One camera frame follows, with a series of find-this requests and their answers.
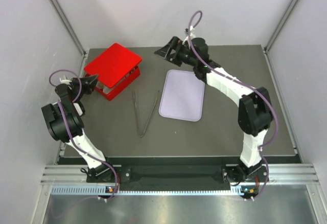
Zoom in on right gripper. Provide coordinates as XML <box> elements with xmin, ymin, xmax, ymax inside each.
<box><xmin>154</xmin><ymin>37</ymin><xmax>198</xmax><ymax>68</ymax></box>

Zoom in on aluminium frame rail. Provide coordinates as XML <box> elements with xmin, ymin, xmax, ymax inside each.
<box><xmin>49</xmin><ymin>0</ymin><xmax>86</xmax><ymax>56</ymax></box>

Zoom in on grey slotted cable duct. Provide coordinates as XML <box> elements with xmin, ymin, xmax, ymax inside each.
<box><xmin>51</xmin><ymin>185</ymin><xmax>254</xmax><ymax>196</ymax></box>

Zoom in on white paper cup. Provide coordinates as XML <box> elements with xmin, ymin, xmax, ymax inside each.
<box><xmin>97</xmin><ymin>81</ymin><xmax>105</xmax><ymax>90</ymax></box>

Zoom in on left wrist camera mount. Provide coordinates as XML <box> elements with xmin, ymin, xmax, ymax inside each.
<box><xmin>59</xmin><ymin>75</ymin><xmax>71</xmax><ymax>85</ymax></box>

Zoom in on red box lid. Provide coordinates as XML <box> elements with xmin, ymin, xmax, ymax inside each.
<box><xmin>84</xmin><ymin>43</ymin><xmax>142</xmax><ymax>88</ymax></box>

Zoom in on metal serving tongs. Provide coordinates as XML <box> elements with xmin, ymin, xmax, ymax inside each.
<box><xmin>131</xmin><ymin>89</ymin><xmax>160</xmax><ymax>139</ymax></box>

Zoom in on red chocolate box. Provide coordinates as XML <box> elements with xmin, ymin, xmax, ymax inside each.
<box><xmin>84</xmin><ymin>64</ymin><xmax>141</xmax><ymax>101</ymax></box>

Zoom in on lavender plastic tray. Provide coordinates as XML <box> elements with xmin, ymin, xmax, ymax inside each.
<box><xmin>159</xmin><ymin>70</ymin><xmax>205</xmax><ymax>122</ymax></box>

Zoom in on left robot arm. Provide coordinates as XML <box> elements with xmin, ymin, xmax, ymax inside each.
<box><xmin>41</xmin><ymin>75</ymin><xmax>116</xmax><ymax>183</ymax></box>

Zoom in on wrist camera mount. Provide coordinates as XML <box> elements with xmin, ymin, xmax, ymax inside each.
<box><xmin>182</xmin><ymin>26</ymin><xmax>196</xmax><ymax>44</ymax></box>
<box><xmin>59</xmin><ymin>75</ymin><xmax>71</xmax><ymax>85</ymax></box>

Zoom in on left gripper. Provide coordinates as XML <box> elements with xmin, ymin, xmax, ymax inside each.
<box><xmin>71</xmin><ymin>74</ymin><xmax>99</xmax><ymax>101</ymax></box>

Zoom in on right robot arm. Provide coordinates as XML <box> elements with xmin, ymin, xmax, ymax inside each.
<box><xmin>154</xmin><ymin>36</ymin><xmax>273</xmax><ymax>183</ymax></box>

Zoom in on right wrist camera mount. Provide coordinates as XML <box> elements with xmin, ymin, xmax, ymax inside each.
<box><xmin>182</xmin><ymin>26</ymin><xmax>196</xmax><ymax>44</ymax></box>

